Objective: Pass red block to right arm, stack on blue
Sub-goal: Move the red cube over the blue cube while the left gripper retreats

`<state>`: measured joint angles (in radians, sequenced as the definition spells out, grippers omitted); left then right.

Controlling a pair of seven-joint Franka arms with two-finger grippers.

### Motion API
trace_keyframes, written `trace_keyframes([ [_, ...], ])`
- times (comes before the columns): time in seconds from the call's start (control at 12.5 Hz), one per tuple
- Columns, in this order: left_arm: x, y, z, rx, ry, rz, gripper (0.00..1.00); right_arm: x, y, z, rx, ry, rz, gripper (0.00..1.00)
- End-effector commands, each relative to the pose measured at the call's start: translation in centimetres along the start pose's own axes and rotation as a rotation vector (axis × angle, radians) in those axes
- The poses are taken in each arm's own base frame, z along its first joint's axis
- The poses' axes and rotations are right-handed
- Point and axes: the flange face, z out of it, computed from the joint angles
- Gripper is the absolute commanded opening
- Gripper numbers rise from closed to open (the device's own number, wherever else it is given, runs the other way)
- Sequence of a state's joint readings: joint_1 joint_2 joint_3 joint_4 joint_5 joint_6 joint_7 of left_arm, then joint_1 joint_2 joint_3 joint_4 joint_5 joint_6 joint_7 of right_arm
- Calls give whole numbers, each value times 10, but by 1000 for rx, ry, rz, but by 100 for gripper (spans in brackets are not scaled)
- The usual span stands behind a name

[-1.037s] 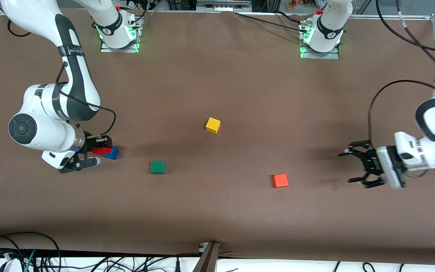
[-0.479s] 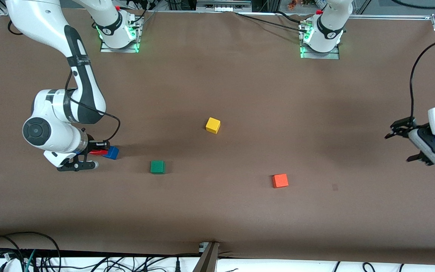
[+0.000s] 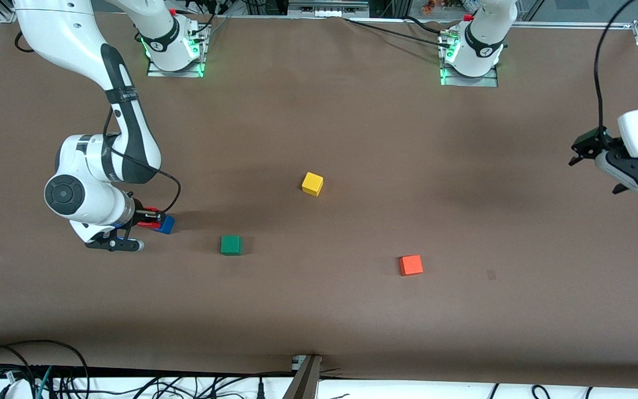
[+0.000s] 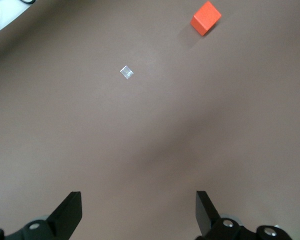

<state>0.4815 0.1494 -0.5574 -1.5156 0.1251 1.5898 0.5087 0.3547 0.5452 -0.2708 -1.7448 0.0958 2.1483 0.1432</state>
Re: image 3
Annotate yellow wooden block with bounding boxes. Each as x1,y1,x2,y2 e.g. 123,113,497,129
301,172,324,197

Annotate orange wooden block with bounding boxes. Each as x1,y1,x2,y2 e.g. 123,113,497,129
399,254,424,277

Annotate grey slanted beam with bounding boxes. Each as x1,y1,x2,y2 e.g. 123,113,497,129
282,355,323,399

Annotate white power strip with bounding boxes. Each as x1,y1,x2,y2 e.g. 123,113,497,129
288,0,371,18

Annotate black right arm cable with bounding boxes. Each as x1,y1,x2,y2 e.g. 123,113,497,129
102,105,182,214

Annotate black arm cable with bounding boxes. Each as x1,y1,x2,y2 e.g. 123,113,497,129
102,105,182,214
593,0,638,134

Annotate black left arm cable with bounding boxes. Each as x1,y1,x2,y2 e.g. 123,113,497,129
593,0,638,134

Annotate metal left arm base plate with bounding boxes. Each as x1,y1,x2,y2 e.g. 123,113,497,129
439,30,500,88

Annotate black table edge rail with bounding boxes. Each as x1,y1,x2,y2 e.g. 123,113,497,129
0,362,297,381

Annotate black looped cable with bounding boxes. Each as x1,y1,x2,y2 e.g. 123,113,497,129
0,339,90,399

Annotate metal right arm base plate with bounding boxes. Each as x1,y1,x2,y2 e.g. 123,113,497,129
147,22,209,78

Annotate green cable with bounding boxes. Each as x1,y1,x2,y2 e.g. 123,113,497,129
35,366,54,399

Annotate black cable across table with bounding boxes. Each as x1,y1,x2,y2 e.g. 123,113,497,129
344,17,455,48

